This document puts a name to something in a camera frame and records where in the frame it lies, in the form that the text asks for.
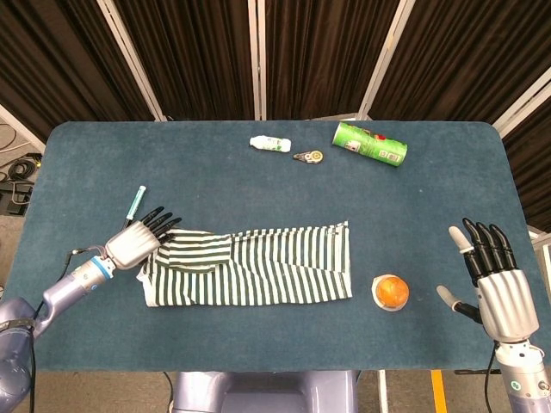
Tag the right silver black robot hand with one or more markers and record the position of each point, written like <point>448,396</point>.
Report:
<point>508,305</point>

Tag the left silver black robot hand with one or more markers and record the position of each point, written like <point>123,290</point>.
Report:
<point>131,245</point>

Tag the green white striped shirt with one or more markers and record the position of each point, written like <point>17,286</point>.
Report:
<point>275,266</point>

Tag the left lavender robot arm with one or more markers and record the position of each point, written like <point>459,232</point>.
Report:
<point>64,290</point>

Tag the green white marker pen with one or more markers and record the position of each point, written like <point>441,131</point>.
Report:
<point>137,202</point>

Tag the yellow floor tape strip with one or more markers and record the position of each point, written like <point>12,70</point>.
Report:
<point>438,387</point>

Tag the black floor device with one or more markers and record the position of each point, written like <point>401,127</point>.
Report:
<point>13,202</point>

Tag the dark brown pleated curtain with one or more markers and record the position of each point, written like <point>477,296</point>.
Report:
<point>323,56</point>
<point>193,56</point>
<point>56,56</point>
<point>534,172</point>
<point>465,56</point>

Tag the white table leg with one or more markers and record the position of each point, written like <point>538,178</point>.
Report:
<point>383,391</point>

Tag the small white bottle green label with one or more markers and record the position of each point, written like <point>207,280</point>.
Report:
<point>271,143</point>

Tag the lavender robot torso base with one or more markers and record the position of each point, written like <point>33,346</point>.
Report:
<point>267,391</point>

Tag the correction tape dispenser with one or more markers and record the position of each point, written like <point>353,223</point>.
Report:
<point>312,157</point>

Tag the green chips can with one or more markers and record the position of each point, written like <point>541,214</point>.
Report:
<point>370,144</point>

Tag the white metal frame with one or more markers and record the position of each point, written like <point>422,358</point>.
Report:
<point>542,241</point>

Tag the black table bracket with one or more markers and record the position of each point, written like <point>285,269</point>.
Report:
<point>467,371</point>

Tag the white partition post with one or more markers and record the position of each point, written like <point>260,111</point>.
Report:
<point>21,127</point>
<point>385,56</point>
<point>257,60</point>
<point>129,56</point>
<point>523,107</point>

